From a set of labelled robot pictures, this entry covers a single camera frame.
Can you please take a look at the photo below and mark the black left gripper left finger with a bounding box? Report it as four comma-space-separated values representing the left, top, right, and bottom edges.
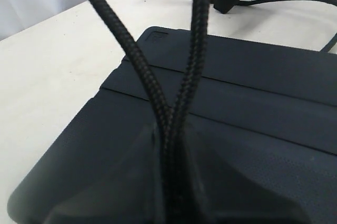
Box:
34, 125, 167, 223

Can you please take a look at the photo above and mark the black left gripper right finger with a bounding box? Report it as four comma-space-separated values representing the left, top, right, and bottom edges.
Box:
181, 121, 337, 224

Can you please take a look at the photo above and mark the black cord with frayed knot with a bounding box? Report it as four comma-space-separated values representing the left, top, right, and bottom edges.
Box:
80, 0, 337, 224

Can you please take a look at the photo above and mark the black plastic tool case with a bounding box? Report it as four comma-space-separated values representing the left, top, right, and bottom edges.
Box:
7, 36, 336, 223

